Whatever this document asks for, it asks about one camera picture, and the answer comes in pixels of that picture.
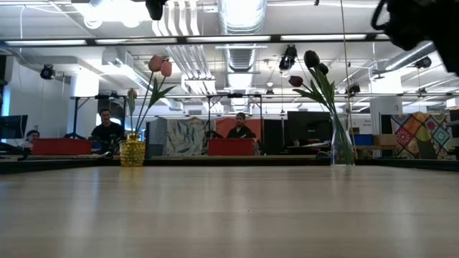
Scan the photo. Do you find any cardboard box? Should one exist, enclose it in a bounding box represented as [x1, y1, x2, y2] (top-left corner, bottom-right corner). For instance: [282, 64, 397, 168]
[372, 134, 397, 147]

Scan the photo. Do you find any black ceiling camera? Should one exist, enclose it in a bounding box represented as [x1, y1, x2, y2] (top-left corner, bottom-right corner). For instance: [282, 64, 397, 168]
[415, 56, 433, 70]
[278, 44, 298, 72]
[39, 64, 55, 80]

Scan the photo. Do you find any black overhead frame bar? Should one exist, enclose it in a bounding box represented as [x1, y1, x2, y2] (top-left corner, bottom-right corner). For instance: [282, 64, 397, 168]
[0, 33, 392, 47]

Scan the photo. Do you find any person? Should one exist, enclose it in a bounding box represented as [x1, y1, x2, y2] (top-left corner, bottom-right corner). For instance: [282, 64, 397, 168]
[88, 108, 127, 153]
[20, 129, 41, 148]
[226, 112, 256, 140]

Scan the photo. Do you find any large black monitor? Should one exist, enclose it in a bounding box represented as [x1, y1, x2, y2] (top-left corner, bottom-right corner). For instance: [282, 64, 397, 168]
[286, 110, 333, 143]

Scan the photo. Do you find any colourful patchwork quilt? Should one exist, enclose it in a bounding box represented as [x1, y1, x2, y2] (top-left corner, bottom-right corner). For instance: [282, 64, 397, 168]
[389, 111, 455, 161]

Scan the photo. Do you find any small dark computer monitor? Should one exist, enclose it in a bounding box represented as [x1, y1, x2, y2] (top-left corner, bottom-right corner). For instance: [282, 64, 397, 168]
[0, 114, 29, 140]

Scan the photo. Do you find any salmon pink tulip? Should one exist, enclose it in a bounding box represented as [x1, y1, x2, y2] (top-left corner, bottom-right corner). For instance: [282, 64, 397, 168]
[135, 54, 164, 135]

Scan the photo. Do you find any blue plastic bin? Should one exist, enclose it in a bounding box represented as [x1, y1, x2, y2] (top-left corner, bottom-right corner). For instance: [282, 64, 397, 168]
[349, 134, 374, 147]

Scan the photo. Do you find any red plastic bin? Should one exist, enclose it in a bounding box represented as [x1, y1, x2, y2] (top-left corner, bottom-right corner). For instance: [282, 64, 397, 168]
[32, 138, 93, 156]
[207, 138, 255, 156]

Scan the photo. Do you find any thin hanging cord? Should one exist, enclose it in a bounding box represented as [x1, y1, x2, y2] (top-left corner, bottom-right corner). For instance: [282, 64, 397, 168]
[339, 0, 356, 151]

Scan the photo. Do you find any silver ventilation duct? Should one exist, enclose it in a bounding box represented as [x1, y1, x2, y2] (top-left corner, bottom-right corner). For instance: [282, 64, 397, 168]
[217, 0, 268, 113]

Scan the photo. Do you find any clear glass vase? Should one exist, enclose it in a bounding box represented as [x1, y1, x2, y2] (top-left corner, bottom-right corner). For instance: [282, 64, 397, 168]
[330, 113, 356, 166]

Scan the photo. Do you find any black background rig frame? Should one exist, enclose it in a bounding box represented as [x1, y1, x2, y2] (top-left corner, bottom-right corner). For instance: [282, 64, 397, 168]
[70, 93, 265, 141]

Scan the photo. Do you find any black cabinet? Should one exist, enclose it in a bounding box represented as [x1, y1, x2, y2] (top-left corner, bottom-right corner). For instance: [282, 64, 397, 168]
[262, 118, 288, 156]

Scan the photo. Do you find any grey leaf printed cloth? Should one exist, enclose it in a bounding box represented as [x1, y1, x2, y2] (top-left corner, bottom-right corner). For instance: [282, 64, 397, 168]
[147, 116, 217, 157]

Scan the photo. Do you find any dark red tulip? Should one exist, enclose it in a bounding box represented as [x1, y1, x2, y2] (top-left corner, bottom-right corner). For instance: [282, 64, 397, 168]
[288, 75, 354, 166]

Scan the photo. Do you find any orange partition panel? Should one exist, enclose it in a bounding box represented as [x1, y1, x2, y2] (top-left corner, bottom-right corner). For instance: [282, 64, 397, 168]
[216, 117, 262, 140]

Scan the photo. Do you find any yellow textured glass vase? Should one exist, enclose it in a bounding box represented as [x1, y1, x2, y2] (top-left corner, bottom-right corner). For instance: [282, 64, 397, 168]
[119, 132, 146, 168]

